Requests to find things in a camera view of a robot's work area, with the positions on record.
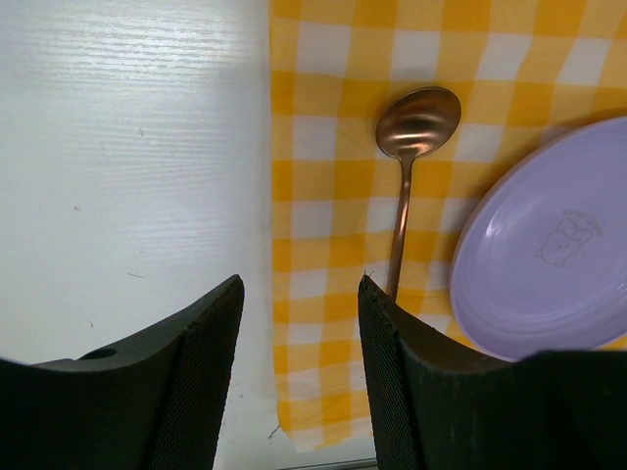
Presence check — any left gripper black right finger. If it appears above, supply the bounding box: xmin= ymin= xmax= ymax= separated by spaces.
xmin=358 ymin=277 xmax=626 ymax=469

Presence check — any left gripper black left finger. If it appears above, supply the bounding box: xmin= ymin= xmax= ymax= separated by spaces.
xmin=1 ymin=275 xmax=244 ymax=469

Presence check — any lilac plastic plate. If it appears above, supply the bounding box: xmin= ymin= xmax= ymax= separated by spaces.
xmin=450 ymin=117 xmax=626 ymax=360

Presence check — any copper spoon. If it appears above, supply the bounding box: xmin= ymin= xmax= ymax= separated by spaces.
xmin=375 ymin=86 xmax=461 ymax=300

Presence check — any yellow white checkered cloth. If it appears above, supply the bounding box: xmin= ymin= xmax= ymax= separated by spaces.
xmin=269 ymin=1 xmax=626 ymax=451

